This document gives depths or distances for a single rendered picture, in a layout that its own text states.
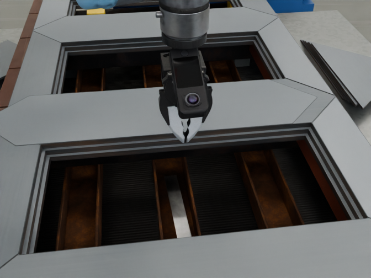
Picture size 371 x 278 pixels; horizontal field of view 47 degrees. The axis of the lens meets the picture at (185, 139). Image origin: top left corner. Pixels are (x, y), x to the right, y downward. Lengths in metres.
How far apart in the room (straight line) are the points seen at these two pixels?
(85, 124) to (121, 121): 0.08
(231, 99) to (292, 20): 0.72
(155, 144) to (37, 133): 0.24
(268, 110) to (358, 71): 0.40
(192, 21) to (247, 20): 0.74
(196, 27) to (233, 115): 0.33
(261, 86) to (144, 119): 0.30
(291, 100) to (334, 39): 0.58
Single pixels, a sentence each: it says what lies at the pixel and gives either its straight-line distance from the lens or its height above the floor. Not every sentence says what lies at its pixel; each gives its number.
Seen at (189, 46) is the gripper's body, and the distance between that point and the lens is 0.66.
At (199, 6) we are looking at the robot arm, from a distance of 0.64.
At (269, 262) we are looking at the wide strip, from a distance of 0.68.
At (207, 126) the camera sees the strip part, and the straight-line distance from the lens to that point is 0.91.
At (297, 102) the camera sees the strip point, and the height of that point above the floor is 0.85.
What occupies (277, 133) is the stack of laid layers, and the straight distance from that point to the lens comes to 0.93.
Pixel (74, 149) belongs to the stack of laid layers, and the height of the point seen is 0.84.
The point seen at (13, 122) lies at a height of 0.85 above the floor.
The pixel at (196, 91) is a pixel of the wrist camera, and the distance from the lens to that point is 0.65.
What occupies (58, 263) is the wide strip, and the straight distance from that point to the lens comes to 0.70.
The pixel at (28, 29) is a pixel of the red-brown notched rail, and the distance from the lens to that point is 1.45.
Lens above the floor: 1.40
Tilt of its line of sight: 39 degrees down
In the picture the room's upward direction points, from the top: straight up
